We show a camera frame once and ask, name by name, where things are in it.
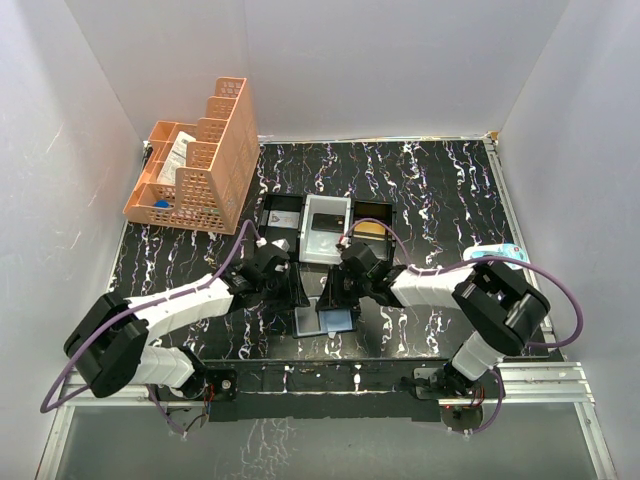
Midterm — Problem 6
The black leather card holder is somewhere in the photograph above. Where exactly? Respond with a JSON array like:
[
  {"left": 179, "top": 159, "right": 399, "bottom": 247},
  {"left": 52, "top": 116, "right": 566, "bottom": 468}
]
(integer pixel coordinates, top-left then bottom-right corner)
[{"left": 293, "top": 297, "right": 357, "bottom": 338}]

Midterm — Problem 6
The dark card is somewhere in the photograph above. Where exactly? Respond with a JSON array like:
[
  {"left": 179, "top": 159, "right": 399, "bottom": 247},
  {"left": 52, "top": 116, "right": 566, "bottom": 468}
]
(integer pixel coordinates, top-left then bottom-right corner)
[{"left": 311, "top": 213, "right": 345, "bottom": 234}]

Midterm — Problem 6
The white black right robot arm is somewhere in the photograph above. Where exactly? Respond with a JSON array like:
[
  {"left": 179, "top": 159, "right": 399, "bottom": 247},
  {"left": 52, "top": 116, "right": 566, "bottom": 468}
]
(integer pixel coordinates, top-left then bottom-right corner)
[{"left": 316, "top": 242, "right": 550, "bottom": 395}]

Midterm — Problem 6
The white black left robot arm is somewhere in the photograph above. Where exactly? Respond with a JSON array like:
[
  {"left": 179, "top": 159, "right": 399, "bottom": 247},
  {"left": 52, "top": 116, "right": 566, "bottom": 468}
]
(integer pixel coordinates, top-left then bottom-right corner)
[{"left": 63, "top": 239, "right": 309, "bottom": 398}]

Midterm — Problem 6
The gold card in right bin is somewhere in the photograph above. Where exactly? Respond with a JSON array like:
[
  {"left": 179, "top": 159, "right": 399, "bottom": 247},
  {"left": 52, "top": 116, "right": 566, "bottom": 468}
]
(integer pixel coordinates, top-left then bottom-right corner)
[{"left": 353, "top": 221, "right": 387, "bottom": 241}]

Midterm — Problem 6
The card in left bin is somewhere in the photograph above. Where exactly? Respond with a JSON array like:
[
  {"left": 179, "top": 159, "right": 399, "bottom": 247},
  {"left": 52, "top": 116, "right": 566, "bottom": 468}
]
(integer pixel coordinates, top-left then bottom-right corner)
[{"left": 267, "top": 210, "right": 300, "bottom": 229}]

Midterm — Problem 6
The black right bin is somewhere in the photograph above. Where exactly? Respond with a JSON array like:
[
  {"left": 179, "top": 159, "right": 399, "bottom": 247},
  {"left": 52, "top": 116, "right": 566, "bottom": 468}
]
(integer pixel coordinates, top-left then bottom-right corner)
[{"left": 349, "top": 200, "right": 396, "bottom": 261}]

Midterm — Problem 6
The black bin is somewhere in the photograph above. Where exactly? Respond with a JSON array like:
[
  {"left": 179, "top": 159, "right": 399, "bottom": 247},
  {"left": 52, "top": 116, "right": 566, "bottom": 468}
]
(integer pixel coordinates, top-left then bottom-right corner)
[
  {"left": 258, "top": 193, "right": 305, "bottom": 261},
  {"left": 349, "top": 200, "right": 396, "bottom": 261}
]

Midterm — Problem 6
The white middle bin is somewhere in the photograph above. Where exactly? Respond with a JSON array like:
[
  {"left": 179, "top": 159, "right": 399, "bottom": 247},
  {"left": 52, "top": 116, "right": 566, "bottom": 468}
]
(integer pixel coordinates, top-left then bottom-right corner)
[{"left": 299, "top": 194, "right": 351, "bottom": 265}]

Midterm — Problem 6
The black left bin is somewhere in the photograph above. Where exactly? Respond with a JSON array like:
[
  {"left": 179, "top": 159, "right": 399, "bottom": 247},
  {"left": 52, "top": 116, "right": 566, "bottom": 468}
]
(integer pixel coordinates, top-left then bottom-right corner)
[{"left": 258, "top": 193, "right": 305, "bottom": 261}]

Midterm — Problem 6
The orange plastic desk organizer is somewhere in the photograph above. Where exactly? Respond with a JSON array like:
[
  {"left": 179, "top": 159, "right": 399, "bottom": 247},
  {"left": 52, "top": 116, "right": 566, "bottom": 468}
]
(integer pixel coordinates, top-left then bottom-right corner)
[{"left": 123, "top": 77, "right": 260, "bottom": 235}]

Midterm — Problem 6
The blue white blister pack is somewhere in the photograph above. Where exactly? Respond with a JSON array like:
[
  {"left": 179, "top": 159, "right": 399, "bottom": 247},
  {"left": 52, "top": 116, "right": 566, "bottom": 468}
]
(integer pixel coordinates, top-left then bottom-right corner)
[{"left": 462, "top": 243, "right": 530, "bottom": 270}]

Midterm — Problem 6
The white paper packet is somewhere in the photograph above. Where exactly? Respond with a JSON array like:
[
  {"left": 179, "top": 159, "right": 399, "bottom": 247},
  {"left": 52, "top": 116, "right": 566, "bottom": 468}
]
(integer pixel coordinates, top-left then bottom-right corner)
[{"left": 157, "top": 131, "right": 196, "bottom": 185}]

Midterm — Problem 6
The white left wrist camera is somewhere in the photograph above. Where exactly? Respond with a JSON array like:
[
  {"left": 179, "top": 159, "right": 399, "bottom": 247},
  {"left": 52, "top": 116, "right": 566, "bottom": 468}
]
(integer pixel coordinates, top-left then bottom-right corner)
[{"left": 256, "top": 237, "right": 289, "bottom": 254}]

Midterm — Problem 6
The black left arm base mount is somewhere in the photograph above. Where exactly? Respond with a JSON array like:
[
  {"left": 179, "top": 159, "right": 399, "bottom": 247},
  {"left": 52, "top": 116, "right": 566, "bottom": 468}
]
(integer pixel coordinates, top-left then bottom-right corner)
[{"left": 203, "top": 368, "right": 238, "bottom": 403}]

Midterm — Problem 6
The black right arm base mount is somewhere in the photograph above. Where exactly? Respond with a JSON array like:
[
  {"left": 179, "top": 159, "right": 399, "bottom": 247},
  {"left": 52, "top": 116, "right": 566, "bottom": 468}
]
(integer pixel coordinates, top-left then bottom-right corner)
[{"left": 397, "top": 365, "right": 504, "bottom": 407}]

